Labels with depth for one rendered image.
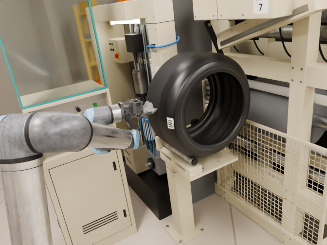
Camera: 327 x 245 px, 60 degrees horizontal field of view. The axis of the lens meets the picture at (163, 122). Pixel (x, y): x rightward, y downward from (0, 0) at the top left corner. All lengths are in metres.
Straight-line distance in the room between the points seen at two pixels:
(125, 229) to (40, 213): 1.66
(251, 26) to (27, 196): 1.38
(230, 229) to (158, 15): 1.74
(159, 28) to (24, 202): 1.25
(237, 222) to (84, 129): 1.97
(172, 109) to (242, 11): 0.60
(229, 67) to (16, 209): 1.18
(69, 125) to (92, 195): 1.44
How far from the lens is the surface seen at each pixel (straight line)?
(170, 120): 1.44
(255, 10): 1.51
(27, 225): 0.92
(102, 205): 2.30
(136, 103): 1.42
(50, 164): 2.04
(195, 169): 1.69
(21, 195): 0.89
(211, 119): 1.95
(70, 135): 0.82
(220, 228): 2.55
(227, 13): 1.65
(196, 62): 1.48
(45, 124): 0.81
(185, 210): 2.35
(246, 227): 2.57
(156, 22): 1.78
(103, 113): 1.35
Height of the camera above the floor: 1.76
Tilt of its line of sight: 23 degrees down
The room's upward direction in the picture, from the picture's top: 7 degrees counter-clockwise
